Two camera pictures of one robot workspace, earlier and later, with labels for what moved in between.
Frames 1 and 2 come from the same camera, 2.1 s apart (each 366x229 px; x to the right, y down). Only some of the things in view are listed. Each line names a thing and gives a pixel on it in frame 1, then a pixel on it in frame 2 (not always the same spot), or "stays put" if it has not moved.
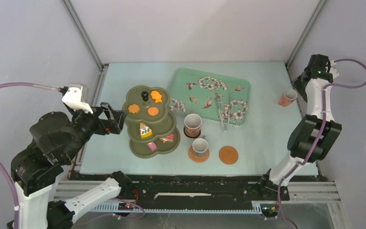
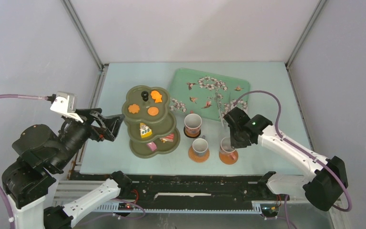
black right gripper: (298, 84) to (237, 144)
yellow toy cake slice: (145, 130) stays put
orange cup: (288, 97) to (228, 154)
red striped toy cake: (169, 138) stays put
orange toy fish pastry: (155, 94) stays put
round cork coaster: (198, 159) stays put
